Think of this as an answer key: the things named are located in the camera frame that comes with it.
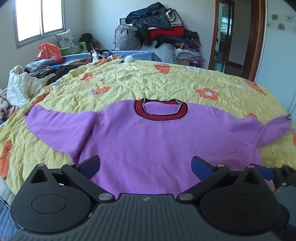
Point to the pink cloth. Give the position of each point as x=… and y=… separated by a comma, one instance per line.
x=4, y=104

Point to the floral pillow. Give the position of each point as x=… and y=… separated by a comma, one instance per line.
x=68, y=41

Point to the wooden door frame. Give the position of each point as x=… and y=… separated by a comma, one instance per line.
x=253, y=34

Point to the light blue quilt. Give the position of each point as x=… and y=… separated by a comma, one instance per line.
x=148, y=55

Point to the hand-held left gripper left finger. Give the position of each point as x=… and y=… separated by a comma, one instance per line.
x=90, y=166

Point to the window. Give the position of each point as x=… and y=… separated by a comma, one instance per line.
x=39, y=18

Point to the black jacket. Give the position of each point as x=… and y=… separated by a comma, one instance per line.
x=150, y=16

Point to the white quilted jacket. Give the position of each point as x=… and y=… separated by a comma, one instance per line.
x=19, y=85

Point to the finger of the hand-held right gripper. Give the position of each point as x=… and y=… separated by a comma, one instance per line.
x=263, y=172

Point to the blue grey mattress pad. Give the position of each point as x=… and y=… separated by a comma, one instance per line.
x=5, y=206

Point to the heap of dark clothes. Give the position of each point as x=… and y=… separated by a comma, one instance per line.
x=46, y=68

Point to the houndstooth bag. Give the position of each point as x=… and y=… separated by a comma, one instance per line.
x=126, y=38

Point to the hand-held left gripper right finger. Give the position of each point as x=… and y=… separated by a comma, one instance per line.
x=201, y=168

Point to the dark backpack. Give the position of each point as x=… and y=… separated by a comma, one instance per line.
x=87, y=38

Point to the orange plastic bag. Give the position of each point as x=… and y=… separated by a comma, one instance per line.
x=49, y=52

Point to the purple sweater with red collar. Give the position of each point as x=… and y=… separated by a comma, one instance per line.
x=143, y=143

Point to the green box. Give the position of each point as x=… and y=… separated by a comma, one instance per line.
x=81, y=46

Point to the yellow floral bedsheet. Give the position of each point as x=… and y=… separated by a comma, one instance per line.
x=161, y=81

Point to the red garment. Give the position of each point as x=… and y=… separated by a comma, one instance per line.
x=165, y=32

